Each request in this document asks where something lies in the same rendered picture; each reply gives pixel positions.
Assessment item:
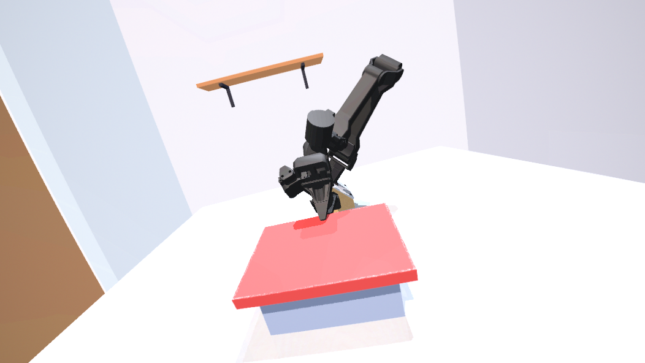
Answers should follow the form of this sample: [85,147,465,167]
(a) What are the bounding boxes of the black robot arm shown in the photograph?
[278,54,404,199]

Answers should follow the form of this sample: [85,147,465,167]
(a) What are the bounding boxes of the light blue open storage box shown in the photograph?
[259,284,405,335]

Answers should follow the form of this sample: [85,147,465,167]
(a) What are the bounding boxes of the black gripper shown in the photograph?
[293,153,341,221]

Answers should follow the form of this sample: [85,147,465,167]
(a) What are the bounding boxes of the red lid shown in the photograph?
[231,203,418,310]

